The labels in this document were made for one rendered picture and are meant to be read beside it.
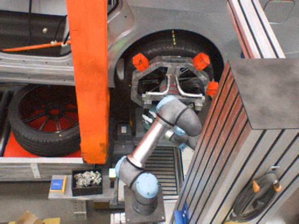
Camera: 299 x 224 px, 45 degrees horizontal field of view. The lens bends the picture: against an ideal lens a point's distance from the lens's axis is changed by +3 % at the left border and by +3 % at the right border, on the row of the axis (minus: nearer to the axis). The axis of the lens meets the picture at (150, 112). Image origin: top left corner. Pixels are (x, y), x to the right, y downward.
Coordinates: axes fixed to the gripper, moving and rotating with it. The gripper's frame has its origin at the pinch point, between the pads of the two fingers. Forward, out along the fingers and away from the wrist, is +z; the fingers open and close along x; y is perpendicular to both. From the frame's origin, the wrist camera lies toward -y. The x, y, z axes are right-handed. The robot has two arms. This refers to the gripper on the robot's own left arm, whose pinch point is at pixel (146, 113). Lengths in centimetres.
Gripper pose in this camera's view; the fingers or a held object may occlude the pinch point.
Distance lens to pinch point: 238.6
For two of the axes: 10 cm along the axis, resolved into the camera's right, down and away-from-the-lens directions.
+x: 6.8, -5.7, 4.6
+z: -7.3, -5.7, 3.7
